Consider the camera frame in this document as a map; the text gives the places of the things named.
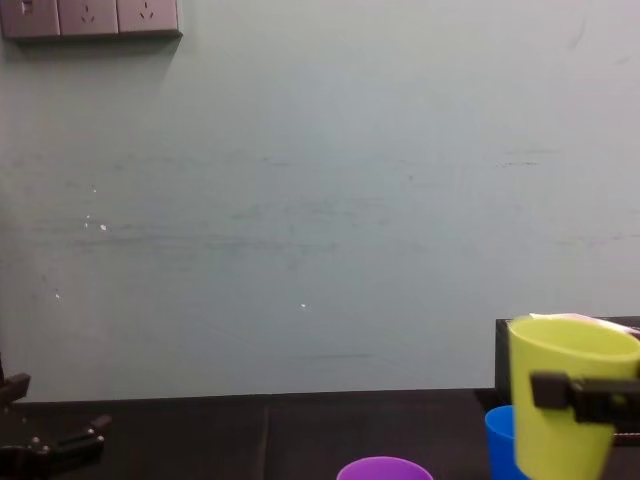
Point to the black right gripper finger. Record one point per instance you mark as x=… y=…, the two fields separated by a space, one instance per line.
x=595 y=400
x=627 y=438

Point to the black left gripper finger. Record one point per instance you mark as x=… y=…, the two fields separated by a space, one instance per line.
x=16 y=389
x=75 y=440

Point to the yellow-green plastic cup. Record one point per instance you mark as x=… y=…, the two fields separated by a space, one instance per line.
x=555 y=440

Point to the blue plastic cup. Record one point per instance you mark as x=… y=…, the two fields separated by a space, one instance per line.
x=500 y=440

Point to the black table cloth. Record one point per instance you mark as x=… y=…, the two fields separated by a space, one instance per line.
x=260 y=435

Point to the purple plastic cup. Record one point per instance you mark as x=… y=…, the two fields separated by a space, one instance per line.
x=382 y=471

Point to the grey wall switch plate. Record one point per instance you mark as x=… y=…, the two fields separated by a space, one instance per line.
x=30 y=17

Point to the grey wall socket plate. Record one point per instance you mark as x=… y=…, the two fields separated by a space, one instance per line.
x=147 y=15
x=88 y=16

